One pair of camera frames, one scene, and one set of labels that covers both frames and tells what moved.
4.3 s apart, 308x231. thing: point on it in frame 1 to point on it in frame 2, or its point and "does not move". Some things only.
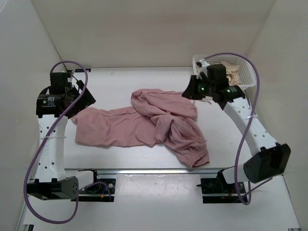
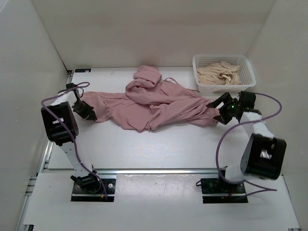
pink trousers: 154,116 to 152,104
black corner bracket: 81,70 does not move
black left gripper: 85,100 to 89,111
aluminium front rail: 153,171 does not move
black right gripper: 189,92 to 223,118
